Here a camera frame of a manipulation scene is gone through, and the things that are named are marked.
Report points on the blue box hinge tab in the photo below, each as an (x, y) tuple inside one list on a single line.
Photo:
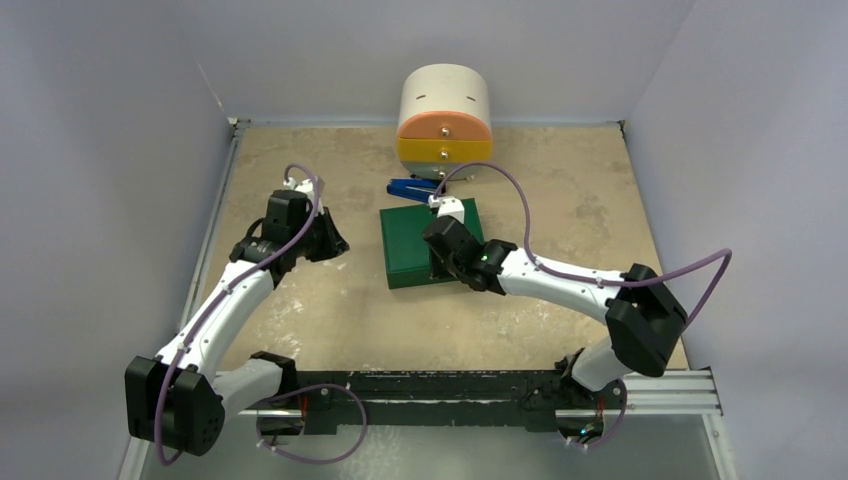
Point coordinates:
[(418, 190)]

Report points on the green jewelry box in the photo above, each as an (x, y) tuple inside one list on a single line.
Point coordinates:
[(407, 256)]

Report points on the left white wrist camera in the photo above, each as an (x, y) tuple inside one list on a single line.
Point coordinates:
[(312, 188)]

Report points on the white orange round drawer box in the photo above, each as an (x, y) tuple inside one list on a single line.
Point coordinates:
[(444, 120)]

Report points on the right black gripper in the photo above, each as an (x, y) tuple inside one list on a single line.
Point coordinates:
[(436, 230)]

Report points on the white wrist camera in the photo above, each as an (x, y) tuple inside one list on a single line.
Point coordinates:
[(447, 206), (312, 188)]

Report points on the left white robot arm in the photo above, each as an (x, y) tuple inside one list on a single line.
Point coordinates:
[(178, 399)]

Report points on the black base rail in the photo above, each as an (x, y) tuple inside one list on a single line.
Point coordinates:
[(539, 401)]

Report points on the aluminium frame rail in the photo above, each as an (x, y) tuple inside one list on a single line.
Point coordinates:
[(196, 287)]

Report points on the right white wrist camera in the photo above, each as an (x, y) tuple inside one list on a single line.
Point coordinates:
[(447, 206)]

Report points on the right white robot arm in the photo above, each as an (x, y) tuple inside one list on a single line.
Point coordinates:
[(644, 320)]

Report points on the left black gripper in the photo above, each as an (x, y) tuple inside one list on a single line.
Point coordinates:
[(333, 245)]

